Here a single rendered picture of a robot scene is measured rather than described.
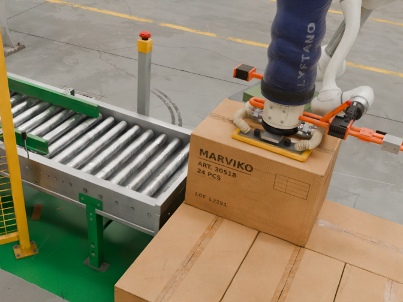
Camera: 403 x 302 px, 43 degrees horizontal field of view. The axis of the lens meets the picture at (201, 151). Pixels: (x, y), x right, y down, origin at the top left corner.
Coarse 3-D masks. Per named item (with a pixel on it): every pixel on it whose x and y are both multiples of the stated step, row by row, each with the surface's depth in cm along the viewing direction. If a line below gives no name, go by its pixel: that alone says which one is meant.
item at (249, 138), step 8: (232, 136) 221; (240, 136) 220; (248, 136) 219; (256, 136) 219; (256, 144) 217; (264, 144) 215; (272, 144) 215; (280, 144) 215; (288, 144) 214; (280, 152) 213; (288, 152) 212; (296, 152) 211; (304, 152) 212; (304, 160) 209
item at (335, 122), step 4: (336, 116) 213; (340, 116) 213; (332, 120) 210; (336, 120) 211; (340, 120) 211; (352, 120) 210; (328, 124) 208; (332, 124) 207; (336, 124) 209; (352, 124) 211; (328, 128) 209; (332, 128) 207; (336, 128) 206; (340, 128) 205; (344, 128) 204; (348, 128) 205; (328, 132) 209; (332, 132) 208; (336, 132) 208; (340, 132) 207; (344, 132) 206; (336, 136) 208; (340, 136) 207; (344, 136) 207
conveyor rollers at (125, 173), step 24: (24, 96) 320; (0, 120) 294; (24, 120) 299; (48, 120) 296; (72, 120) 299; (96, 120) 304; (72, 144) 277; (96, 144) 279; (120, 144) 283; (96, 168) 266; (144, 168) 265; (168, 168) 266; (144, 192) 248
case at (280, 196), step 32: (224, 128) 228; (256, 128) 231; (192, 160) 229; (224, 160) 221; (256, 160) 214; (288, 160) 211; (320, 160) 213; (192, 192) 239; (224, 192) 230; (256, 192) 222; (288, 192) 215; (320, 192) 215; (256, 224) 231; (288, 224) 223
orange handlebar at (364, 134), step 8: (256, 104) 221; (304, 112) 217; (304, 120) 214; (312, 120) 212; (328, 120) 213; (352, 128) 209; (360, 128) 208; (360, 136) 205; (368, 136) 203; (376, 136) 206
